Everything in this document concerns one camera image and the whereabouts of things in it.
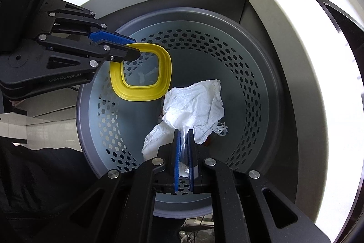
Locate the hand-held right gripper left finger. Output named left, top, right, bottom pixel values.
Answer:
left=34, top=130, right=182, bottom=243

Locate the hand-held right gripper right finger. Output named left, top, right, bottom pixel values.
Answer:
left=187, top=128, right=333, bottom=243

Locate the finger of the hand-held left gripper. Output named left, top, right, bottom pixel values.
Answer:
left=42, top=0, right=137, bottom=46
left=38, top=35, right=142, bottom=74

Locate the yellow plastic ring lid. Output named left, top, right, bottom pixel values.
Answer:
left=109, top=42, right=173, bottom=103

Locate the white tissue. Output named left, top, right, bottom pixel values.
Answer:
left=142, top=79, right=230, bottom=179

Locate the grey perforated bin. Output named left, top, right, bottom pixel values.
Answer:
left=75, top=7, right=285, bottom=218

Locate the person's dark clothing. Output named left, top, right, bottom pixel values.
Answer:
left=0, top=135, right=114, bottom=243

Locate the black stove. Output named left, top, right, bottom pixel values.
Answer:
left=306, top=0, right=364, bottom=42

